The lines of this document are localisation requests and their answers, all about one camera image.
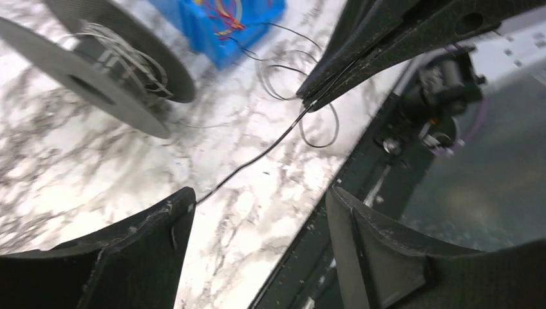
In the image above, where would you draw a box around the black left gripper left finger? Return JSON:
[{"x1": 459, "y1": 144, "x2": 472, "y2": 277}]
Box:
[{"x1": 1, "y1": 187, "x2": 196, "y2": 308}]

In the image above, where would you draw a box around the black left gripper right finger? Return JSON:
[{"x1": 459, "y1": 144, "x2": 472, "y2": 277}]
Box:
[{"x1": 325, "y1": 187, "x2": 545, "y2": 308}]

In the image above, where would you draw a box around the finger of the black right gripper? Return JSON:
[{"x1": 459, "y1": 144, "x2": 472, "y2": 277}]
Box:
[
  {"x1": 303, "y1": 0, "x2": 545, "y2": 111},
  {"x1": 297, "y1": 1, "x2": 469, "y2": 98}
]

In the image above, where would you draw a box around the thin black wire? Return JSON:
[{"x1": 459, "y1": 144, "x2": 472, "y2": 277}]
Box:
[{"x1": 194, "y1": 21, "x2": 359, "y2": 207}]

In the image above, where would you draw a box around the blue plastic bin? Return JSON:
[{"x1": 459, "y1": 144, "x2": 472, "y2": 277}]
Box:
[{"x1": 150, "y1": 0, "x2": 285, "y2": 70}]

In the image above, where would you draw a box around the black cable spool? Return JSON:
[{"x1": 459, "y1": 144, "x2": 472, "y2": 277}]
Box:
[{"x1": 1, "y1": 1, "x2": 196, "y2": 138}]

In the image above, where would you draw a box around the yellow wire bundle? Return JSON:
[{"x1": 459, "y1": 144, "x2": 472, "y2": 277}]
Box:
[{"x1": 215, "y1": 0, "x2": 244, "y2": 37}]

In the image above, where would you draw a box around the red wire bundle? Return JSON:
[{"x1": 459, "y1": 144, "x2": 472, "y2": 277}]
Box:
[{"x1": 194, "y1": 0, "x2": 249, "y2": 41}]

